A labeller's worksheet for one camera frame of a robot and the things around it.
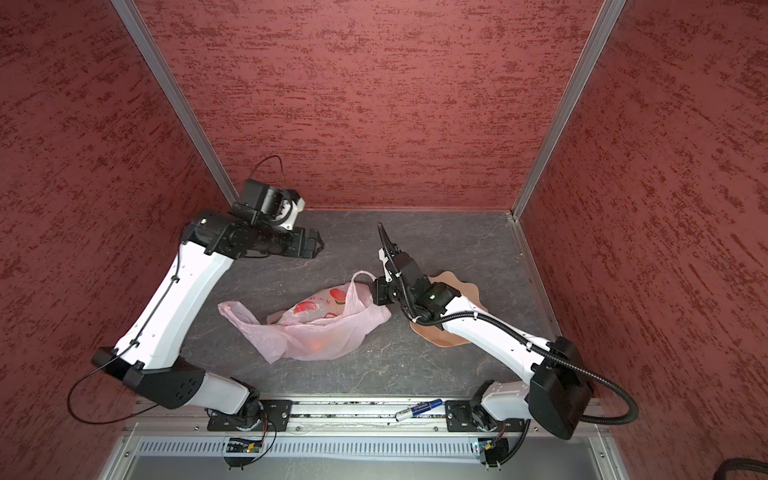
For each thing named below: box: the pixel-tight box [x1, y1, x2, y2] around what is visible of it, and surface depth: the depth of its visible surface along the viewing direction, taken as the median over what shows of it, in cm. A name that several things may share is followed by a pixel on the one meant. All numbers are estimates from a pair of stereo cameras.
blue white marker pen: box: [395, 398, 443, 422], surface depth 76 cm
